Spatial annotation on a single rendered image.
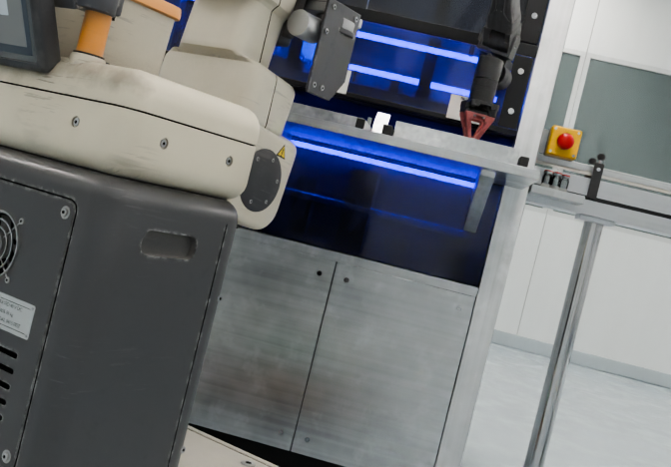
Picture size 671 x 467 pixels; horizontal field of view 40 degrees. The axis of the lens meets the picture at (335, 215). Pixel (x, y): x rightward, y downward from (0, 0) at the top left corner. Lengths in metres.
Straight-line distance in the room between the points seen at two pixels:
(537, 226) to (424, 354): 4.67
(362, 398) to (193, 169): 1.28
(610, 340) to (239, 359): 4.93
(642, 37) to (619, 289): 1.86
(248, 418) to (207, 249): 1.23
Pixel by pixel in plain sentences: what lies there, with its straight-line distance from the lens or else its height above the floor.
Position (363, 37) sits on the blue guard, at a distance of 2.31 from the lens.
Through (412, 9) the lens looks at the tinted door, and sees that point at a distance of 2.33.
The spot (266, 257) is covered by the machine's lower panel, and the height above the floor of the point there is 0.54.
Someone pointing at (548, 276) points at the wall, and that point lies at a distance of 6.90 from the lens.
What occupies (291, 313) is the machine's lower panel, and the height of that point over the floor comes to 0.42.
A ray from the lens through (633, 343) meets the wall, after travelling 7.04.
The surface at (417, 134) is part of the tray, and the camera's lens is 1.89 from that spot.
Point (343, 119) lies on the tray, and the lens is 2.02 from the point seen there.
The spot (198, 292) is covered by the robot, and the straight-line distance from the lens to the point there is 1.17.
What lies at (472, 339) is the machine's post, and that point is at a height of 0.47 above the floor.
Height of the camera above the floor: 0.72
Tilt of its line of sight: 1 degrees down
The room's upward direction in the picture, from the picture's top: 14 degrees clockwise
